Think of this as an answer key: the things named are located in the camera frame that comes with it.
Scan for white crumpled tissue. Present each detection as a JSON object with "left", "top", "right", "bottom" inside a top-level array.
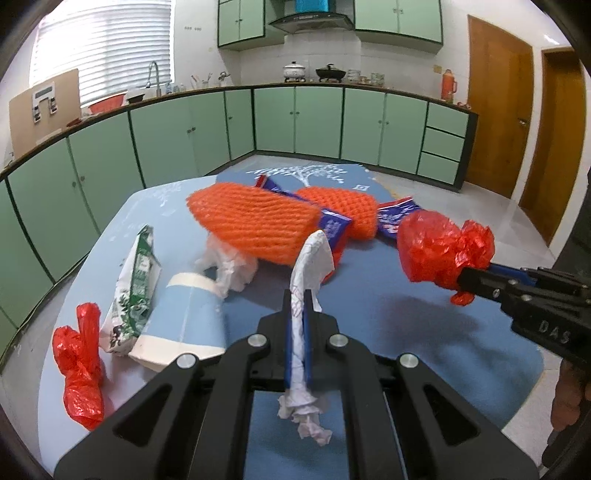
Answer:
[{"left": 193, "top": 232, "right": 258, "bottom": 304}]

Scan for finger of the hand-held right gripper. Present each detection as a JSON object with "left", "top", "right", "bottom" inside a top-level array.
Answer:
[
  {"left": 491, "top": 264, "right": 591, "bottom": 297},
  {"left": 457, "top": 267, "right": 525, "bottom": 303}
]

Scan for green base cabinet run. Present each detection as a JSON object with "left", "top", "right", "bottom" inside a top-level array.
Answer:
[{"left": 0, "top": 84, "right": 477, "bottom": 334}]

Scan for black wok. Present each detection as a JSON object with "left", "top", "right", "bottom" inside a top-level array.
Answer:
[{"left": 315, "top": 64, "right": 346, "bottom": 83}]

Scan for wide wooden door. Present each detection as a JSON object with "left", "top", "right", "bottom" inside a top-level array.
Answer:
[{"left": 465, "top": 15, "right": 535, "bottom": 200}]

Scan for blue snack wrapper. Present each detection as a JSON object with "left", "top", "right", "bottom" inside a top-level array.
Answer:
[
  {"left": 318, "top": 209, "right": 354, "bottom": 249},
  {"left": 253, "top": 174, "right": 283, "bottom": 193},
  {"left": 376, "top": 198, "right": 426, "bottom": 239}
]

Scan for light blue paper cup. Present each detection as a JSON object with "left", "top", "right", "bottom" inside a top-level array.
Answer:
[{"left": 128, "top": 272, "right": 228, "bottom": 373}]

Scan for person's right hand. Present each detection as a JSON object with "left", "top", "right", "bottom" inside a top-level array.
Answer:
[{"left": 550, "top": 359, "right": 583, "bottom": 432}]

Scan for blue printed tablecloth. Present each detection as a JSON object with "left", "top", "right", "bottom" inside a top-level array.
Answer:
[{"left": 39, "top": 161, "right": 546, "bottom": 480}]

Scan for narrow wooden door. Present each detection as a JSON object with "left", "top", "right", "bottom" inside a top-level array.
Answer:
[{"left": 519, "top": 46, "right": 587, "bottom": 248}]

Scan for cardboard box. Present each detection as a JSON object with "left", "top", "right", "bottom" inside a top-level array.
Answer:
[{"left": 8, "top": 69, "right": 83, "bottom": 160}]

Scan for red thermos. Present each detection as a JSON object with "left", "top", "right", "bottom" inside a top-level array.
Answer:
[{"left": 440, "top": 68, "right": 458, "bottom": 103}]

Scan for black range hood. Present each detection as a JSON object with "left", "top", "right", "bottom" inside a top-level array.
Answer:
[{"left": 269, "top": 11, "right": 354, "bottom": 34}]

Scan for small orange foam net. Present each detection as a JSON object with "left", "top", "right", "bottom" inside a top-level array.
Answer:
[{"left": 295, "top": 186, "right": 378, "bottom": 274}]

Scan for green and white carton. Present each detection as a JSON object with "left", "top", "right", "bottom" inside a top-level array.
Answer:
[{"left": 99, "top": 224, "right": 163, "bottom": 357}]

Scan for green wall cabinet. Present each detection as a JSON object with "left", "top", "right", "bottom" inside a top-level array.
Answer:
[
  {"left": 353, "top": 0, "right": 445, "bottom": 57},
  {"left": 217, "top": 0, "right": 287, "bottom": 49}
]

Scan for red plastic bag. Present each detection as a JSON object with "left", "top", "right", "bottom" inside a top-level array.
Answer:
[
  {"left": 52, "top": 302, "right": 105, "bottom": 431},
  {"left": 397, "top": 209, "right": 496, "bottom": 306}
]

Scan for white paper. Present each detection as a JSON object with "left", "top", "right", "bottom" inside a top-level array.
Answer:
[{"left": 277, "top": 230, "right": 335, "bottom": 448}]

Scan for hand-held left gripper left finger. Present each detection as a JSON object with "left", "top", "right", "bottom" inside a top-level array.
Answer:
[{"left": 54, "top": 290, "right": 302, "bottom": 480}]

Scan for large orange foam net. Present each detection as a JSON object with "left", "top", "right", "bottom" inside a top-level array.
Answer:
[{"left": 186, "top": 181, "right": 325, "bottom": 267}]

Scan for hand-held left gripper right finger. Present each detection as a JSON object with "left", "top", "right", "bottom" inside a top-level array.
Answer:
[{"left": 301, "top": 288, "right": 540, "bottom": 480}]

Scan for red basin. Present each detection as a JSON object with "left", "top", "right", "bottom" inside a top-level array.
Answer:
[{"left": 87, "top": 91, "right": 128, "bottom": 116}]

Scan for white window blinds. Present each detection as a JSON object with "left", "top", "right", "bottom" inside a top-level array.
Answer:
[{"left": 30, "top": 0, "right": 177, "bottom": 105}]

